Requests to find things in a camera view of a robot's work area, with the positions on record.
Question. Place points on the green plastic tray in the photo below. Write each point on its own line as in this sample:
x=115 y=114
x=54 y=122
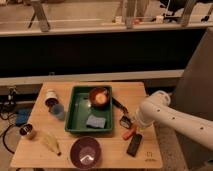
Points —
x=80 y=108

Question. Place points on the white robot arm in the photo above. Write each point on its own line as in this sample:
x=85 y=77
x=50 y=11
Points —
x=156 y=108

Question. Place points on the black remote control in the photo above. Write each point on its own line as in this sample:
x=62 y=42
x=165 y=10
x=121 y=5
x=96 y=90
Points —
x=134 y=145

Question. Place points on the red bowl with yellow food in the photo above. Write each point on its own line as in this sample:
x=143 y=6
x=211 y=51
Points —
x=99 y=96

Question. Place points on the blue cloth on floor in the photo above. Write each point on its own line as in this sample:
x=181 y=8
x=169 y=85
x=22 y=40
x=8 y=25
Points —
x=22 y=116

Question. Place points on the blue-grey sponge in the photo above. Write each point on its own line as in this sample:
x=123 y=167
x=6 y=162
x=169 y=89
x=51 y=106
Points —
x=96 y=122

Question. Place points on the white brown jar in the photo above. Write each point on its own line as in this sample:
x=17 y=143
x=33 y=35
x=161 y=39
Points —
x=51 y=98

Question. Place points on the small metal cup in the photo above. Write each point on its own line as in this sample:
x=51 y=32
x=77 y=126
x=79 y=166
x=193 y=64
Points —
x=27 y=131

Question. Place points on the black handled measuring scoop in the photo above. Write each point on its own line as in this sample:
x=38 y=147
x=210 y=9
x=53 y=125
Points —
x=125 y=120

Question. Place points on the blue plastic cup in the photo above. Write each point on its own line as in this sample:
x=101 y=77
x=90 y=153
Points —
x=58 y=111

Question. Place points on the purple plastic bowl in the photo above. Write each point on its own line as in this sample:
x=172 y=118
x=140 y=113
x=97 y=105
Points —
x=85 y=153

